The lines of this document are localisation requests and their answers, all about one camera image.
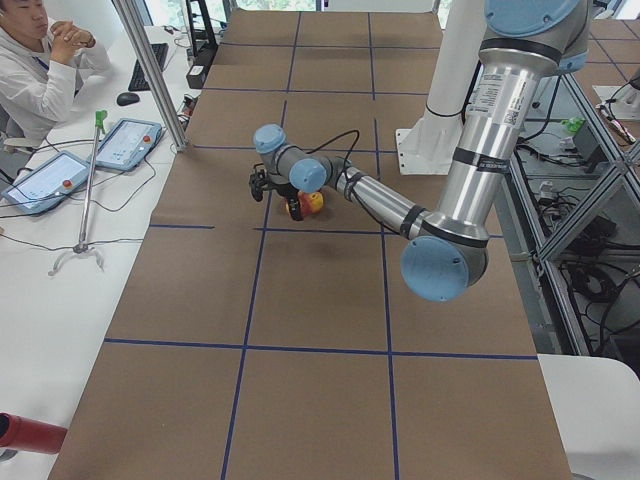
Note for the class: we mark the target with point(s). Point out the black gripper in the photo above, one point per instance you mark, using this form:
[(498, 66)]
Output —
[(288, 192)]

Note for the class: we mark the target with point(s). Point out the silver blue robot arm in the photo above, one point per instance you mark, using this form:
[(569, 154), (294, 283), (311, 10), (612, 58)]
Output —
[(524, 42)]

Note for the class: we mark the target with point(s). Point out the red yellow apple front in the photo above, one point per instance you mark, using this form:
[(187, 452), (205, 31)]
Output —
[(310, 203)]

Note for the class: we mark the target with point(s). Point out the brown paper table cover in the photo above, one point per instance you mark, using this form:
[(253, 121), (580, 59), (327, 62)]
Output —
[(249, 346)]

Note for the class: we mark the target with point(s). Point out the far blue teach pendant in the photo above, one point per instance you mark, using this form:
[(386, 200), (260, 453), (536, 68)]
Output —
[(127, 144)]

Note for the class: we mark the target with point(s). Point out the blue teach pendant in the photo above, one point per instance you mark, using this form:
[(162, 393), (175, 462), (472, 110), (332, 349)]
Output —
[(49, 184), (127, 144)]

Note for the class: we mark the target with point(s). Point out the black computer mouse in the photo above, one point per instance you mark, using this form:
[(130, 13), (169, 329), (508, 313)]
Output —
[(127, 98)]

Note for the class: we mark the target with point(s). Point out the near blue teach pendant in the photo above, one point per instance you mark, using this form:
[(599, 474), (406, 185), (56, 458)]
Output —
[(49, 184)]

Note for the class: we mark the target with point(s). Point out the seated person white hoodie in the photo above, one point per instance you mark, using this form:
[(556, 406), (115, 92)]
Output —
[(43, 63)]

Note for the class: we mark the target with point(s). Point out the red bottle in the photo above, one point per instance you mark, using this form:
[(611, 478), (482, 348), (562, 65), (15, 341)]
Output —
[(25, 434)]

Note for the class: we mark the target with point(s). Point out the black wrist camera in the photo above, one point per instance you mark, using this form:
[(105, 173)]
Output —
[(259, 183)]

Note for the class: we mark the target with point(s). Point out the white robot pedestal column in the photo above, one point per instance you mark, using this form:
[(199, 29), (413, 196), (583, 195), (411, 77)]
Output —
[(427, 148)]

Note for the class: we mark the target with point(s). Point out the green handled reacher grabber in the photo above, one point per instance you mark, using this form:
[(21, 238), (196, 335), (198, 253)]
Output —
[(82, 249)]

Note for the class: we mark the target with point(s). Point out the aluminium frame post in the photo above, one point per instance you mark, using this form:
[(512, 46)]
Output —
[(133, 25)]

